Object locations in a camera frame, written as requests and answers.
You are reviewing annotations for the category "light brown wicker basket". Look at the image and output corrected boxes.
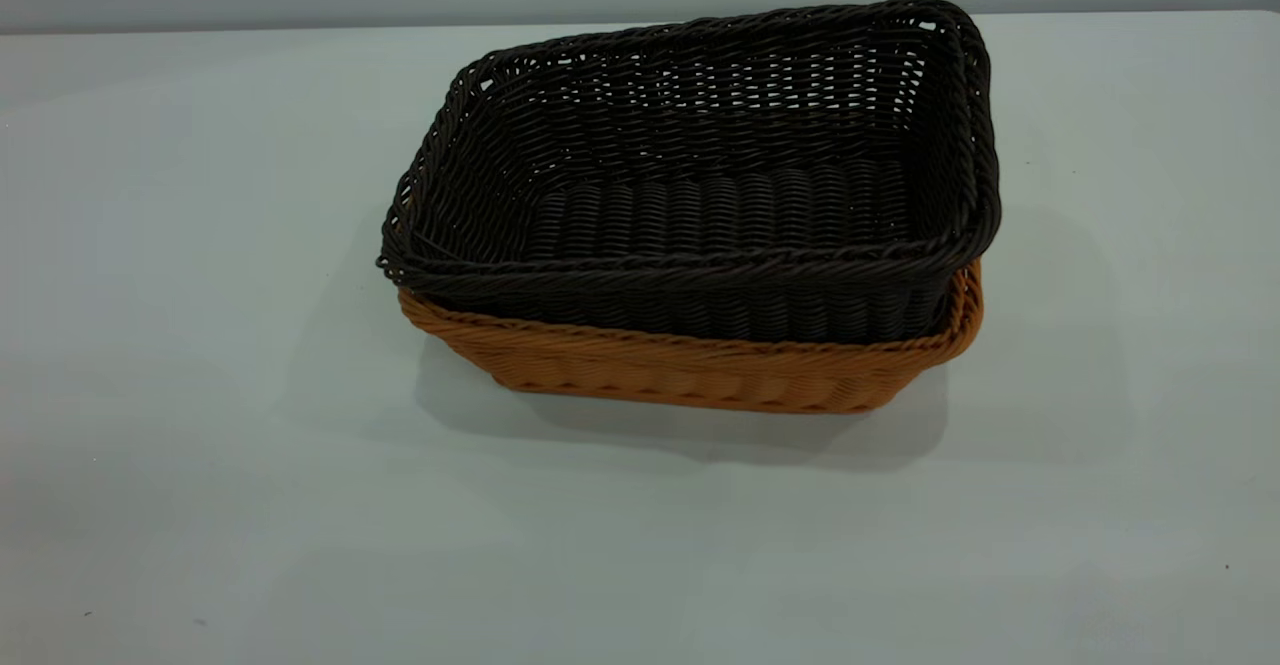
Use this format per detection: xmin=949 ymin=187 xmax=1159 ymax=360
xmin=398 ymin=260 xmax=985 ymax=416

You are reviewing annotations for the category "dark brown wicker basket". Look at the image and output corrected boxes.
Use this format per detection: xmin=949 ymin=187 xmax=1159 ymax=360
xmin=376 ymin=0 xmax=1003 ymax=346

